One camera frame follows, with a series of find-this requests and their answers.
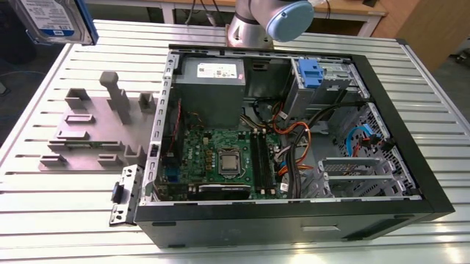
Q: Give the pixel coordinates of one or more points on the hard disk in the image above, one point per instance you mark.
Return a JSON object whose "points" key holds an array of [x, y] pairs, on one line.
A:
{"points": [[50, 19]]}

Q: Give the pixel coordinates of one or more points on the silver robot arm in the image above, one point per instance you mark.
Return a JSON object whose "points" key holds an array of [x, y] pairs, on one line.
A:
{"points": [[249, 30]]}

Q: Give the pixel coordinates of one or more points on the metal disk bay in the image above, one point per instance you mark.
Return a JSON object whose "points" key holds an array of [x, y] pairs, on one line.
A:
{"points": [[367, 178]]}

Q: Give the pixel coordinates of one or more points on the green motherboard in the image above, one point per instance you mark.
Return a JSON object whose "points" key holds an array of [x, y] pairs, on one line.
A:
{"points": [[235, 137]]}

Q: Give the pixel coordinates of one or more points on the CPU socket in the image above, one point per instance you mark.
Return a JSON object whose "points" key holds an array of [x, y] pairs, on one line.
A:
{"points": [[228, 150]]}

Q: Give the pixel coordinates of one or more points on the silver CPU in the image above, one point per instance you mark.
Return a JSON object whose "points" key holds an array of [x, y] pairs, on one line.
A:
{"points": [[228, 162]]}

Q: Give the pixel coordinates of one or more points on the black RAM slot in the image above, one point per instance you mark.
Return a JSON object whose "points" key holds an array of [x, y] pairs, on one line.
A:
{"points": [[267, 162], [257, 162]]}

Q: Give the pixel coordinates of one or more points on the grey power supply unit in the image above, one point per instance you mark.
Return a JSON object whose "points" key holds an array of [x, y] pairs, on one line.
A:
{"points": [[208, 101]]}

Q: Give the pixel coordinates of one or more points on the metal optical drive cage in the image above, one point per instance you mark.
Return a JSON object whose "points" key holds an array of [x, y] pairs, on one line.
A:
{"points": [[304, 101]]}

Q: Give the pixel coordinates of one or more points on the black graphics card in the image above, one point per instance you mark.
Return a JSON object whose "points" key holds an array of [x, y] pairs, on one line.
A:
{"points": [[220, 192]]}

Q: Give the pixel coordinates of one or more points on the blue plastic drive latch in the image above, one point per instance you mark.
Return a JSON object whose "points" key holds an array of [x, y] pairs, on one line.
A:
{"points": [[309, 72]]}

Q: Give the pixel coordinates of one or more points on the black PC case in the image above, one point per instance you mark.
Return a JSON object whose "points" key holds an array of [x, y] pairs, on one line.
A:
{"points": [[256, 228]]}

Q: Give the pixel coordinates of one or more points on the grey parts rack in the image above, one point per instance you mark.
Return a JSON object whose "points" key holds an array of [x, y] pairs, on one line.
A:
{"points": [[99, 132]]}

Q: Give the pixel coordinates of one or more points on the blue video port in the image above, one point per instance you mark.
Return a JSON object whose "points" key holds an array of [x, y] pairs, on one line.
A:
{"points": [[117, 192]]}

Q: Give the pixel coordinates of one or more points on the green RAM stick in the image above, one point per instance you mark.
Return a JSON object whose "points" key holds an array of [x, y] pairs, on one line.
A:
{"points": [[81, 145]]}

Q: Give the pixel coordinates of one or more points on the wooden cabinet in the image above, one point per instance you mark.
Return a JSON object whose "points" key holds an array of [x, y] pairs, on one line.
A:
{"points": [[422, 27]]}

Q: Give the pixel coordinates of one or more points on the metal card latch bracket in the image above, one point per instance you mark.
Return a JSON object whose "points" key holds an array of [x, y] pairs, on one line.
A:
{"points": [[133, 178]]}

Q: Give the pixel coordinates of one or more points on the wooden desk white frame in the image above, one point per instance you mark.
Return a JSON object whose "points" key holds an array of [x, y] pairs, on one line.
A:
{"points": [[359, 12]]}

